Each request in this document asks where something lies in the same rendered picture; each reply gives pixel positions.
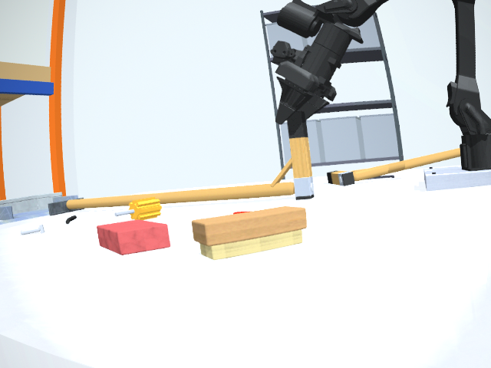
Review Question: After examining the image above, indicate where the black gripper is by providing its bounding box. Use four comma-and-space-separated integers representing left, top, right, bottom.
275, 42, 342, 125

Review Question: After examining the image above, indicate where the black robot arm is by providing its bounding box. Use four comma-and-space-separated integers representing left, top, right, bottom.
270, 0, 491, 172

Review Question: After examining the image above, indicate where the red block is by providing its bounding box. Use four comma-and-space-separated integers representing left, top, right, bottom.
97, 220, 170, 255

